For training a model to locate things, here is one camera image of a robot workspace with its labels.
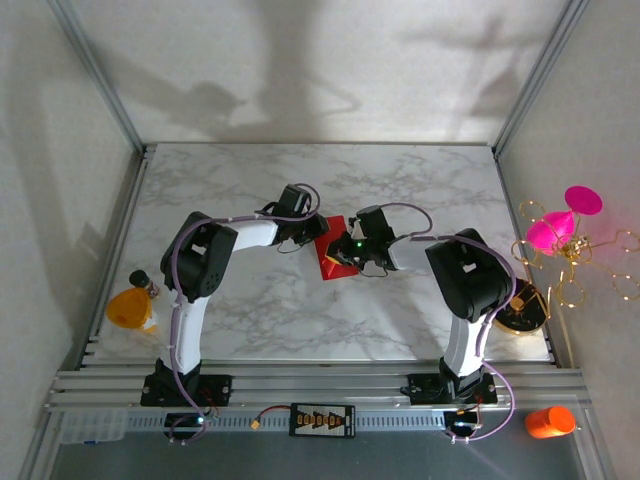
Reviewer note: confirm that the red paper sheet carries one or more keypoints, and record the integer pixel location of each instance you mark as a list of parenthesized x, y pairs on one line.
[(330, 235)]

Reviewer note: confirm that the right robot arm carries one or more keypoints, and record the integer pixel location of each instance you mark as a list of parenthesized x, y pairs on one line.
[(470, 280)]

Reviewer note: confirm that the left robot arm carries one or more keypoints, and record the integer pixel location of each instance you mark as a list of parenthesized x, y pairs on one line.
[(192, 330)]

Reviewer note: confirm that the black power distribution board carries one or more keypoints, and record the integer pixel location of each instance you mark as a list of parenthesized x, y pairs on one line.
[(322, 420)]

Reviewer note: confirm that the black round gold-rimmed dish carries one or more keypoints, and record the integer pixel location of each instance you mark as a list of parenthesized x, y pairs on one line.
[(525, 312)]

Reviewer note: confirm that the small dark capped bottle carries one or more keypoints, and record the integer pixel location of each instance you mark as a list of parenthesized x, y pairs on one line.
[(140, 279)]

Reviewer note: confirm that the orange plastic bottle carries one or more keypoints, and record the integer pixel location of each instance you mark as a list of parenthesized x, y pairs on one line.
[(127, 307)]

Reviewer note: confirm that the small black controller board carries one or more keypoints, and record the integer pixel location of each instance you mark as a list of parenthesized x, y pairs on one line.
[(182, 421), (462, 420)]

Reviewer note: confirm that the orange plastic cylinder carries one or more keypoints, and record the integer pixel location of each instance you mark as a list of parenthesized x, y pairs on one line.
[(550, 422)]

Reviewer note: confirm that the clear plastic organizer box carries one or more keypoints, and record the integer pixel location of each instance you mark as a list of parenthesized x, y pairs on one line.
[(92, 427)]

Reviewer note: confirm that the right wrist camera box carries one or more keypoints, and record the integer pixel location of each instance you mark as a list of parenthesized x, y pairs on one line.
[(374, 222)]

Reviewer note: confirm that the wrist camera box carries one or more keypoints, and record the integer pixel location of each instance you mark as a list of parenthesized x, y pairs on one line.
[(294, 200), (374, 222)]

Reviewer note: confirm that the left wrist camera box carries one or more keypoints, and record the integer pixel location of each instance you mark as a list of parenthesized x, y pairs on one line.
[(294, 200)]

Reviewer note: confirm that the aluminium rail beams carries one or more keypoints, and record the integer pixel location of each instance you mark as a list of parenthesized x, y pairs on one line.
[(320, 385)]

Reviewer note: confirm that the aluminium side rail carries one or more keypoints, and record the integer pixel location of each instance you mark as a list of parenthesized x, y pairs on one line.
[(122, 225), (509, 200)]

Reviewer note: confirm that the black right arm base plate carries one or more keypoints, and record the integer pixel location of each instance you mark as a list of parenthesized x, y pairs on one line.
[(425, 390)]

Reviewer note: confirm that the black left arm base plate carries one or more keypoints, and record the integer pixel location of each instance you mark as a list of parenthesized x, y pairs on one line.
[(220, 390)]

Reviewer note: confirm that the aluminium frame post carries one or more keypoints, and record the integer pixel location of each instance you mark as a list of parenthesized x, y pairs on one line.
[(99, 75), (539, 75)]

